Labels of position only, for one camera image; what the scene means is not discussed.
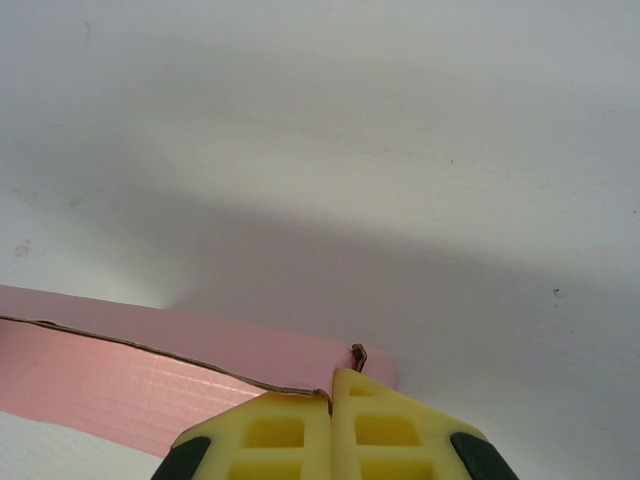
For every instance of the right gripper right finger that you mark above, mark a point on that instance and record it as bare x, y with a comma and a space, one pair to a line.
390, 430

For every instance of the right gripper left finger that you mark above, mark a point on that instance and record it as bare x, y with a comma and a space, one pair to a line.
280, 435

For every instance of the pink cardboard box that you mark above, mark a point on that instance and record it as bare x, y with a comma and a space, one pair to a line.
150, 380

